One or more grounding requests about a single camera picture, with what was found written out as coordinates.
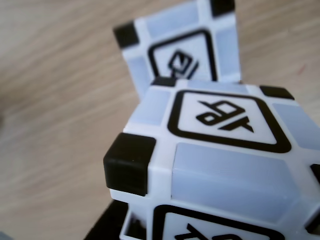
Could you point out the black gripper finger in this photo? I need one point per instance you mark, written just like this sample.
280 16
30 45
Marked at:
110 225

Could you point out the white cube crossed symbol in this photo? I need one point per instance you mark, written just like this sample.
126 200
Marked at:
225 162

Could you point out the white cube zigzag symbol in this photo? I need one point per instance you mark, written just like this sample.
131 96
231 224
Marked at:
175 37

